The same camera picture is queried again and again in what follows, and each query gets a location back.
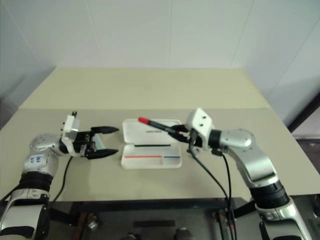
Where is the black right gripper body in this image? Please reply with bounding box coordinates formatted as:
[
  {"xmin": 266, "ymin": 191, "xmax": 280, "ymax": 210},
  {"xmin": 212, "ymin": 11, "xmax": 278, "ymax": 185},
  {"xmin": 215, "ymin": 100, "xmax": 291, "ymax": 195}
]
[{"xmin": 186, "ymin": 129, "xmax": 204, "ymax": 152}]

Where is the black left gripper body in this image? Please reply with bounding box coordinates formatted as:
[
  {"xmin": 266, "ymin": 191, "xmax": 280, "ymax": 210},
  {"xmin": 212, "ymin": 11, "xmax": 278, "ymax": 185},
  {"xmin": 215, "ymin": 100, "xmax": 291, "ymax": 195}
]
[{"xmin": 72, "ymin": 130, "xmax": 98, "ymax": 159}]

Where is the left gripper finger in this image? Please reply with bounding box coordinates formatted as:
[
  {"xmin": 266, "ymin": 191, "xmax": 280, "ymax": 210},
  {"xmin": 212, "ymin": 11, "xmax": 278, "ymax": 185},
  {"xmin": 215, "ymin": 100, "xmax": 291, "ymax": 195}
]
[
  {"xmin": 90, "ymin": 126, "xmax": 120, "ymax": 136},
  {"xmin": 86, "ymin": 148, "xmax": 120, "ymax": 160}
]

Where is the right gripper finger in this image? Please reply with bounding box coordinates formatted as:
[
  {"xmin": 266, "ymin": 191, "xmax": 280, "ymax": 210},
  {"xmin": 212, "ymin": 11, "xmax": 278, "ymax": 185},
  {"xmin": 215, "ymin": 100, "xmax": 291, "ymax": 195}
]
[
  {"xmin": 167, "ymin": 131, "xmax": 192, "ymax": 145},
  {"xmin": 171, "ymin": 123, "xmax": 193, "ymax": 134}
]

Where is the red capped black marker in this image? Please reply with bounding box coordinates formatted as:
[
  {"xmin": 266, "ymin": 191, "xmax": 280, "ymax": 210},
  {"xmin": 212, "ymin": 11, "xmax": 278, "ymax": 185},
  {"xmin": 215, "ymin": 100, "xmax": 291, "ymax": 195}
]
[{"xmin": 138, "ymin": 116, "xmax": 177, "ymax": 134}]

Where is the white plastic pencil case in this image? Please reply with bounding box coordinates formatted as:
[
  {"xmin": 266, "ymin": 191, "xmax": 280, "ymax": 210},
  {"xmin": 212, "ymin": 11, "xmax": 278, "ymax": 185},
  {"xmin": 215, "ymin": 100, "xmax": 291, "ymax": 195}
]
[{"xmin": 120, "ymin": 118, "xmax": 183, "ymax": 170}]

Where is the small silver metal fitting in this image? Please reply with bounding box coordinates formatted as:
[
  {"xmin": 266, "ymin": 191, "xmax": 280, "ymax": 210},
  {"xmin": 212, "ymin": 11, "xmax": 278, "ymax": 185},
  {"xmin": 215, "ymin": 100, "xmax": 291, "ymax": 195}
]
[{"xmin": 86, "ymin": 219, "xmax": 100, "ymax": 231}]

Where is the dark rounded shape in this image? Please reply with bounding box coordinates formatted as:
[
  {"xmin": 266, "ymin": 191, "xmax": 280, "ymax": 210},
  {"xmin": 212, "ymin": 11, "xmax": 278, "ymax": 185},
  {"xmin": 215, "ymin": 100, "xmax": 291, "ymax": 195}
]
[{"xmin": 174, "ymin": 227, "xmax": 194, "ymax": 240}]

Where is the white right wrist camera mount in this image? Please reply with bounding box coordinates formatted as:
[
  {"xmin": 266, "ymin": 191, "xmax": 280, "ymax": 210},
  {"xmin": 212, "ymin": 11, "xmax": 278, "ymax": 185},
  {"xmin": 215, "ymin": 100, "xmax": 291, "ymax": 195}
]
[{"xmin": 184, "ymin": 107, "xmax": 216, "ymax": 152}]

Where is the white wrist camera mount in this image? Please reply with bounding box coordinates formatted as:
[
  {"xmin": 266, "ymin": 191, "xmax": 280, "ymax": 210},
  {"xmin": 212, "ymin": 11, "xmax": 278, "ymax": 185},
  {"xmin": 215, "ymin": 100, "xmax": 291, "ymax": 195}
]
[
  {"xmin": 184, "ymin": 107, "xmax": 216, "ymax": 152},
  {"xmin": 60, "ymin": 111, "xmax": 82, "ymax": 158}
]

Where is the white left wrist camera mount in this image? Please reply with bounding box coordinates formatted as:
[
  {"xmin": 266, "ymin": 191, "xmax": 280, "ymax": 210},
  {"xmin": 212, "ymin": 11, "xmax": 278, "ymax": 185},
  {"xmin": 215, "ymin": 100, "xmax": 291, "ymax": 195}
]
[{"xmin": 60, "ymin": 111, "xmax": 82, "ymax": 158}]

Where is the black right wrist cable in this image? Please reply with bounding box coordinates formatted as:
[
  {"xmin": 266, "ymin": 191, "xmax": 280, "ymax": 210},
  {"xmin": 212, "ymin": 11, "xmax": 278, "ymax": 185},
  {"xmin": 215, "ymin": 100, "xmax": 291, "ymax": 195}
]
[{"xmin": 186, "ymin": 147, "xmax": 237, "ymax": 240}]

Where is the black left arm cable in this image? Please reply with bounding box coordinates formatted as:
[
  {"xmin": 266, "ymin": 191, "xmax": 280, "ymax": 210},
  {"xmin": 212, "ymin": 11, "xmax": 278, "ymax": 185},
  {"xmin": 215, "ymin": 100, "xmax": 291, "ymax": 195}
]
[{"xmin": 51, "ymin": 157, "xmax": 73, "ymax": 202}]

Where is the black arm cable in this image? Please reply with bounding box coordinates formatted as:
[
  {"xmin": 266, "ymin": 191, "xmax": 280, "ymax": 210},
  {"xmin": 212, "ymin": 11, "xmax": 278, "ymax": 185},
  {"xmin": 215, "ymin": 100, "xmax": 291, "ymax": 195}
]
[
  {"xmin": 221, "ymin": 151, "xmax": 235, "ymax": 226},
  {"xmin": 51, "ymin": 157, "xmax": 73, "ymax": 202}
]

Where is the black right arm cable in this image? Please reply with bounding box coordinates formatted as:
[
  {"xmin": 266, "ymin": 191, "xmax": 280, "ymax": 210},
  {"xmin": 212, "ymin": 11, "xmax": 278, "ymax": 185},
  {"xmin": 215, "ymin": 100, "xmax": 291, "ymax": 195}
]
[{"xmin": 221, "ymin": 151, "xmax": 235, "ymax": 226}]

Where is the black table frame bar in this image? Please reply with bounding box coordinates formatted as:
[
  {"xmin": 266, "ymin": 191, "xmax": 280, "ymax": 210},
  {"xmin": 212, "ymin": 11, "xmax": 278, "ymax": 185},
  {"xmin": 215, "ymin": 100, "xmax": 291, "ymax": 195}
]
[{"xmin": 48, "ymin": 196, "xmax": 253, "ymax": 227}]

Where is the black slanted metal post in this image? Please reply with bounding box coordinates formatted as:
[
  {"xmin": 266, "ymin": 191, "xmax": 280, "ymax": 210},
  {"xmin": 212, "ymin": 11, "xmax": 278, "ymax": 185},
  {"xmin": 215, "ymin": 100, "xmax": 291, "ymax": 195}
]
[{"xmin": 286, "ymin": 93, "xmax": 320, "ymax": 133}]

